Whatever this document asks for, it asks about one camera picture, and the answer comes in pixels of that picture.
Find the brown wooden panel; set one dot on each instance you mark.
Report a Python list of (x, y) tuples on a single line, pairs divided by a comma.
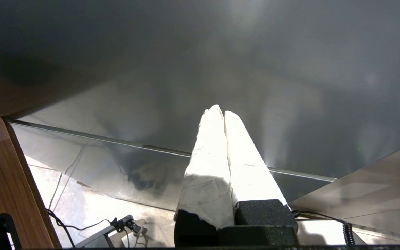
[(9, 173)]

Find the grey steel appliance door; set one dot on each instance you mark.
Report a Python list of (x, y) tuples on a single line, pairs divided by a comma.
[(221, 52)]

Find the grey metal bracket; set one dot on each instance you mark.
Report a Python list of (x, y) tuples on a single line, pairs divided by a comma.
[(94, 238)]

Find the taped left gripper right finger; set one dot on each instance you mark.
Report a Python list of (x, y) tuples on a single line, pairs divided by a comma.
[(252, 180)]

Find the light grey cabinet front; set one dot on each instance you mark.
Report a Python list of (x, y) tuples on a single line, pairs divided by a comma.
[(377, 194)]

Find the small black clamp device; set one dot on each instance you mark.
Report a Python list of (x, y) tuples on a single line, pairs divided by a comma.
[(130, 225)]

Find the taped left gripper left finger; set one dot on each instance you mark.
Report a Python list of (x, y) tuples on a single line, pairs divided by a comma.
[(208, 180)]

